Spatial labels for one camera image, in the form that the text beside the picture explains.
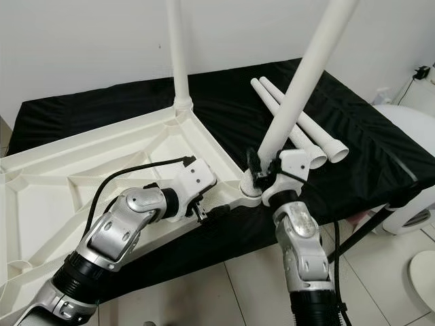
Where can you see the white plastic table leg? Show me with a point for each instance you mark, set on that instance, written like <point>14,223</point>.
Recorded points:
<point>178,54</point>
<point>329,142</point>
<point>312,75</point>
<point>268,102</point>

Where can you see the white plastic table top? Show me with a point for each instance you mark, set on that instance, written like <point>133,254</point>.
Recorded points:
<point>61,204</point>

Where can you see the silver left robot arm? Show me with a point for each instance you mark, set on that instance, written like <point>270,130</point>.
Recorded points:
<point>122,227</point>

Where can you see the pink stool seat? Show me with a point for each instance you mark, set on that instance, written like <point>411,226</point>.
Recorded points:
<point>359,219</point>

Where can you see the white plastic floor object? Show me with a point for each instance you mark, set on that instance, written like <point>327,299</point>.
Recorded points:
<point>411,142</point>

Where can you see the white round flat floor disc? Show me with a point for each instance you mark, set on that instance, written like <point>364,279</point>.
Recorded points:
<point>423,275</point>

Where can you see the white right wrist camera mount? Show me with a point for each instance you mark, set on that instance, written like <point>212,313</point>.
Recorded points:
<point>292,166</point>

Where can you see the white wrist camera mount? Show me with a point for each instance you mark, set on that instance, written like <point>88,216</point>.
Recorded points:
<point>197,180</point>
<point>292,166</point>

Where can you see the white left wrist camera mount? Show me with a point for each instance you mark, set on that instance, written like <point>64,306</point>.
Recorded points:
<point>197,180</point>

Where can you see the black wall plug adapter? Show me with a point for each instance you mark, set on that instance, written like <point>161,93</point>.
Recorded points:
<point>423,73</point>

